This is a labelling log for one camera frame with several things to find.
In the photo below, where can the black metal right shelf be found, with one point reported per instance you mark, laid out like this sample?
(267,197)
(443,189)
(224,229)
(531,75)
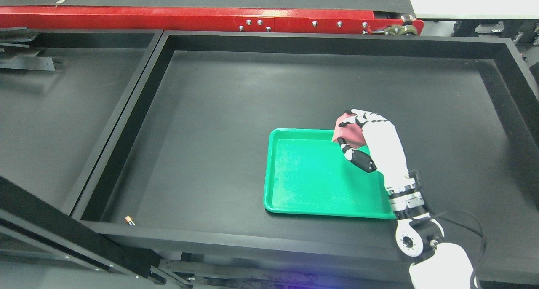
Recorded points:
(223,150)

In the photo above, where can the black metal left shelf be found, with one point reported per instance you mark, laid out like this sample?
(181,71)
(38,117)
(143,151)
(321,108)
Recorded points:
(58,109)

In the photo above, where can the white desk with legs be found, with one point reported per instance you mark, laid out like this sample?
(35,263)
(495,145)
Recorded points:
(476,9)

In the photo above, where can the red metal beam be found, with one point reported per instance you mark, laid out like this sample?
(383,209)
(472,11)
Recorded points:
(334,21)

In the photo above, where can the pink cube block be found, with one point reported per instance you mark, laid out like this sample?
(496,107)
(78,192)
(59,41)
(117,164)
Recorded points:
(347,129)

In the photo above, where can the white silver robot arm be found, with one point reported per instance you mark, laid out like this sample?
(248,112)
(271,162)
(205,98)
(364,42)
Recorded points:
(436,263)

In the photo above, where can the black metal shelf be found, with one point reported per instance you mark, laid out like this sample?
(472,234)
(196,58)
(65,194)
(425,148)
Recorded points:
(58,109)
(223,150)

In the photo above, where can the small orange screw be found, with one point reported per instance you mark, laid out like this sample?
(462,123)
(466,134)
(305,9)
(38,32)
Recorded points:
(129,221)

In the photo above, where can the green plastic tray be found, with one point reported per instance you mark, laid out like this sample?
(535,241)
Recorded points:
(308,174)

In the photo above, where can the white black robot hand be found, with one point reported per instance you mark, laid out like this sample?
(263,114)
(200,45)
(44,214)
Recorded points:
(383,151)

